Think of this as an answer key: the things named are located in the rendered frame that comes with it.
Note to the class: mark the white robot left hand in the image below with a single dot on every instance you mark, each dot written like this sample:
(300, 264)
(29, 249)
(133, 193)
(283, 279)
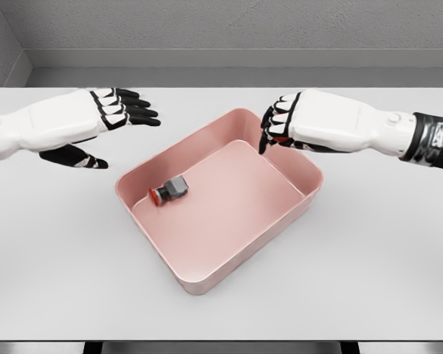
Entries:
(62, 119)

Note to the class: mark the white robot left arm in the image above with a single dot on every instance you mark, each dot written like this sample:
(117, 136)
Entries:
(1, 134)

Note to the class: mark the pink rectangular plastic basket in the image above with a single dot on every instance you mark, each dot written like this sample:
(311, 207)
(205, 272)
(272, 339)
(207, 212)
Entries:
(221, 221)

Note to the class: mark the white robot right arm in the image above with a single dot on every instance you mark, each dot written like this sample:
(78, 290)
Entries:
(413, 138)

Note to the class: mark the grey industrial switch red button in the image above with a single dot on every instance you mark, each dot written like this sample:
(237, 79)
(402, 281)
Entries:
(172, 189)

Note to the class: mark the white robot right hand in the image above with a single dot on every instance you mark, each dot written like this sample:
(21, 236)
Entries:
(328, 123)

